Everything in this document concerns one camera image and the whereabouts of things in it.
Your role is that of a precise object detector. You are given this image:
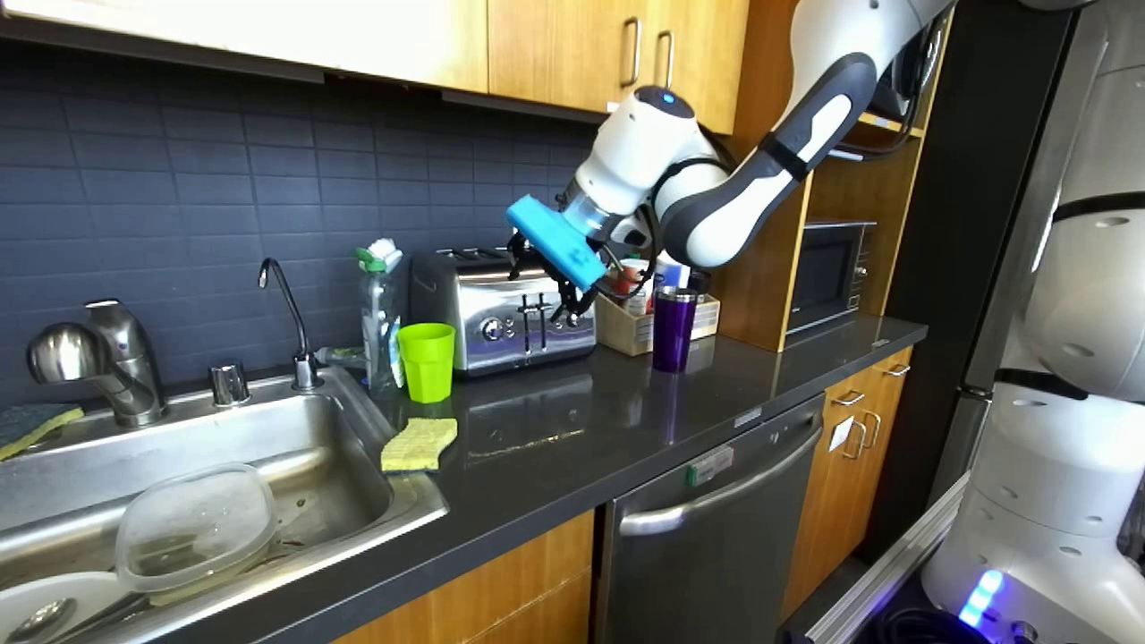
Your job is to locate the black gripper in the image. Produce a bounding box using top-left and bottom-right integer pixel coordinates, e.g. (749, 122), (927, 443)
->
(511, 202), (659, 322)

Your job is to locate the stainless steel toaster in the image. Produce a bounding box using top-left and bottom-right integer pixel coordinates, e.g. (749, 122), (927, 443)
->
(408, 244), (604, 384)

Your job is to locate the red white packet box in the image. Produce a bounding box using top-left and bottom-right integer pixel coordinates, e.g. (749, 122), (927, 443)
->
(604, 266), (659, 319)

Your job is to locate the wooden condiment caddy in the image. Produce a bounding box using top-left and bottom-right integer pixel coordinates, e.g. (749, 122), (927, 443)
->
(595, 285), (727, 362)

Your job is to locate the purple tumbler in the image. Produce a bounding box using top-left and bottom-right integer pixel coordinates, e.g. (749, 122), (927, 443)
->
(649, 285), (702, 376)

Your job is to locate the green plastic cup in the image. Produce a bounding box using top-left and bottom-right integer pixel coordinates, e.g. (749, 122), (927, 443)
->
(395, 319), (461, 406)

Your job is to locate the clear dish soap bottle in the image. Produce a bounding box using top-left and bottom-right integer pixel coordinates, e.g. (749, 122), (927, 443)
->
(352, 235), (408, 396)

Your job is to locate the yellow sponge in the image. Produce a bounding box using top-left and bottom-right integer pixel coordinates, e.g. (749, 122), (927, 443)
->
(377, 410), (461, 474)

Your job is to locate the slim gooseneck faucet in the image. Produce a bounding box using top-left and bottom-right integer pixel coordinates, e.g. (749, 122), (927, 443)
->
(250, 254), (321, 396)

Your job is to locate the microwave oven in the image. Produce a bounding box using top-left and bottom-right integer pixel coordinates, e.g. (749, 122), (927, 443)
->
(783, 219), (880, 343)

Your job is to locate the stainless steel dishwasher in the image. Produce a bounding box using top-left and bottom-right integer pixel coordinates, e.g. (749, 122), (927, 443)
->
(591, 388), (830, 644)

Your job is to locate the plain wooden base cabinet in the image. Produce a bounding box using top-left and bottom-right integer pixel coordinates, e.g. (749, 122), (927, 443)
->
(337, 509), (597, 644)

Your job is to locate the chrome sink deck knob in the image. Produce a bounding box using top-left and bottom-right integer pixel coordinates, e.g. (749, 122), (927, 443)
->
(207, 362), (255, 410)

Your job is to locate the stainless steel sink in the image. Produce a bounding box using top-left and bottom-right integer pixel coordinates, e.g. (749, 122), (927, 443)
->
(0, 362), (451, 644)

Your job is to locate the clear plastic food container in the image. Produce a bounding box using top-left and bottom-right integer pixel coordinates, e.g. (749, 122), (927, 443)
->
(111, 462), (285, 602)

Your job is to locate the large chrome faucet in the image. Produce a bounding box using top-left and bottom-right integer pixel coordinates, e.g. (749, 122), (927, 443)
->
(22, 297), (168, 431)

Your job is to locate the green scrub pad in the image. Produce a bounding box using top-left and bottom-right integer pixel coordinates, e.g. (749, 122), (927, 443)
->
(0, 403), (91, 465)

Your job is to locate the white plate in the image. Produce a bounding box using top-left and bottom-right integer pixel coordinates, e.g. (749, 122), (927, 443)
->
(0, 570), (134, 644)

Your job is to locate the metal spoon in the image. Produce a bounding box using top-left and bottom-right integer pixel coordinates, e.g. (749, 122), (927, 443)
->
(5, 592), (79, 644)

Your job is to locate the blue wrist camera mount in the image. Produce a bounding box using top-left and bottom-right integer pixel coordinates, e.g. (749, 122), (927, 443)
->
(505, 192), (611, 297)

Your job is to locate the steel wall cabinet handle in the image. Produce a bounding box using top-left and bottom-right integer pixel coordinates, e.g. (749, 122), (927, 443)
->
(649, 26), (675, 100)
(617, 12), (645, 94)

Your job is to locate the steel base cabinet door handle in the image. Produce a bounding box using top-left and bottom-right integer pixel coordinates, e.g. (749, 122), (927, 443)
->
(858, 406), (891, 456)
(828, 410), (867, 462)

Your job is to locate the wooden wall cabinet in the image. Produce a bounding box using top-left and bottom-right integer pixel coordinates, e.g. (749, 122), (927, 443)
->
(0, 0), (754, 140)

